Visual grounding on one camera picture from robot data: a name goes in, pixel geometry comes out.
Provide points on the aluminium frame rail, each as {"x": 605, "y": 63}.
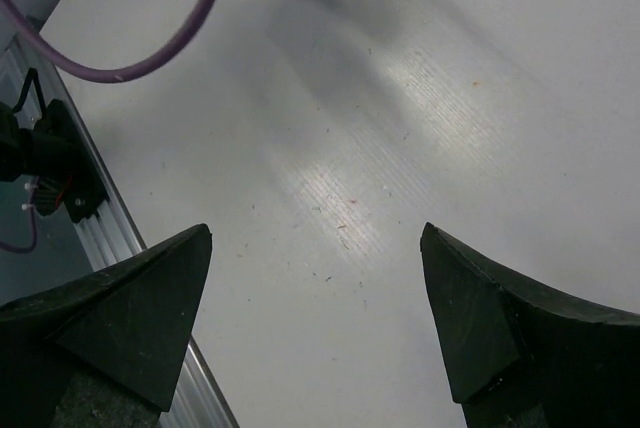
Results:
{"x": 41, "y": 253}

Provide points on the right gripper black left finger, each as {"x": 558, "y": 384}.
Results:
{"x": 105, "y": 350}

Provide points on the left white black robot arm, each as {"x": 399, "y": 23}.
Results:
{"x": 34, "y": 153}

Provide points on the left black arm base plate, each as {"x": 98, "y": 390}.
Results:
{"x": 80, "y": 193}

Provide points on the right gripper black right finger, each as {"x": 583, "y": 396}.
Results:
{"x": 519, "y": 353}

